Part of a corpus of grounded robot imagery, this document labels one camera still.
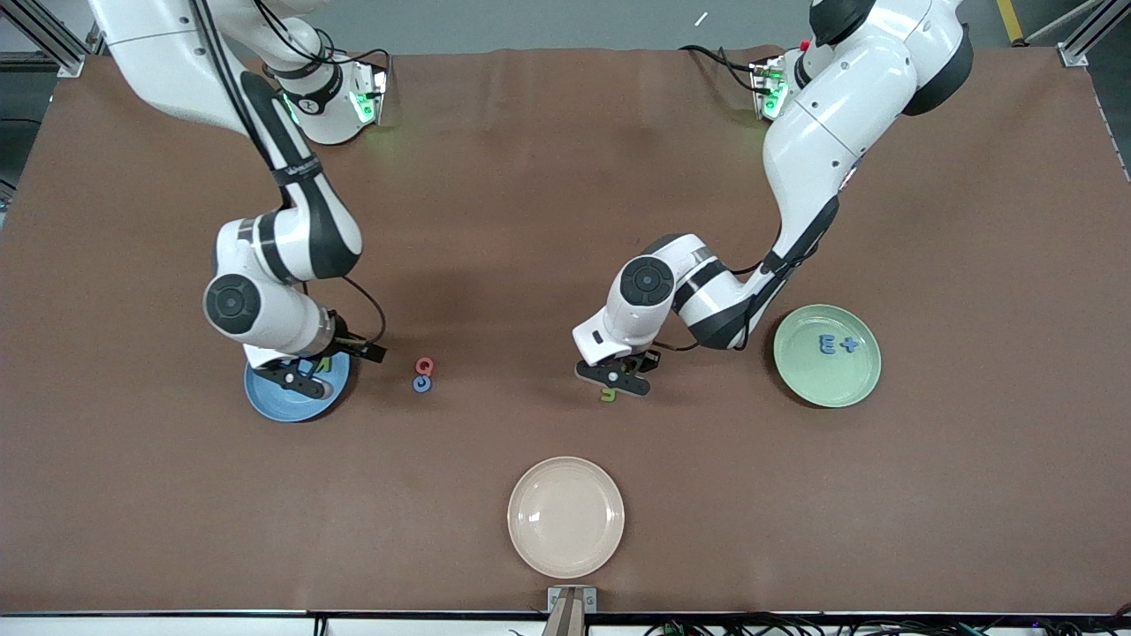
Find blue plate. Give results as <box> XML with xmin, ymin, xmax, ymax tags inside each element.
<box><xmin>244</xmin><ymin>353</ymin><xmax>353</xmax><ymax>423</ymax></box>

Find beige plate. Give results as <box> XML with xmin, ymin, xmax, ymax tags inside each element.
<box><xmin>507</xmin><ymin>456</ymin><xmax>626</xmax><ymax>579</ymax></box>

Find light green plate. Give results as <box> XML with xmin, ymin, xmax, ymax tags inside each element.
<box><xmin>773</xmin><ymin>304</ymin><xmax>883</xmax><ymax>409</ymax></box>

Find metal base connector plate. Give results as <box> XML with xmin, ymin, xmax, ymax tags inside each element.
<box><xmin>349</xmin><ymin>64</ymin><xmax>390</xmax><ymax>126</ymax></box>
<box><xmin>749</xmin><ymin>55</ymin><xmax>789</xmax><ymax>120</ymax></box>

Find brown table mat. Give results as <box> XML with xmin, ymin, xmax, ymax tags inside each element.
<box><xmin>0</xmin><ymin>44</ymin><xmax>1131</xmax><ymax>615</ymax></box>

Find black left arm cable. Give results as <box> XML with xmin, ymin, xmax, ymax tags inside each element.
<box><xmin>658</xmin><ymin>159</ymin><xmax>862</xmax><ymax>354</ymax></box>

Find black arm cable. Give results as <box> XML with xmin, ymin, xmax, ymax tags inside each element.
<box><xmin>658</xmin><ymin>159</ymin><xmax>862</xmax><ymax>354</ymax></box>
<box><xmin>186</xmin><ymin>0</ymin><xmax>390</xmax><ymax>347</ymax></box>

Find grey metal mounting bracket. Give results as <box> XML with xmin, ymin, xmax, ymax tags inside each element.
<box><xmin>547</xmin><ymin>586</ymin><xmax>598</xmax><ymax>615</ymax></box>

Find brown camera mount pole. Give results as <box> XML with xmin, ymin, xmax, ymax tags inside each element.
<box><xmin>541</xmin><ymin>587</ymin><xmax>588</xmax><ymax>636</ymax></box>

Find black base cable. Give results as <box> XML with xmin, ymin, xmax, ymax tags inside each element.
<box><xmin>679</xmin><ymin>44</ymin><xmax>761</xmax><ymax>94</ymax></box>
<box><xmin>252</xmin><ymin>0</ymin><xmax>391</xmax><ymax>76</ymax></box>

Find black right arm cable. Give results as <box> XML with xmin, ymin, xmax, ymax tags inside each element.
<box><xmin>186</xmin><ymin>0</ymin><xmax>390</xmax><ymax>347</ymax></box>

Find aluminium frame profile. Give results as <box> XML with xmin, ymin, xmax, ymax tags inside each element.
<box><xmin>1025</xmin><ymin>0</ymin><xmax>1131</xmax><ymax>67</ymax></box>
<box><xmin>0</xmin><ymin>0</ymin><xmax>89</xmax><ymax>79</ymax></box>

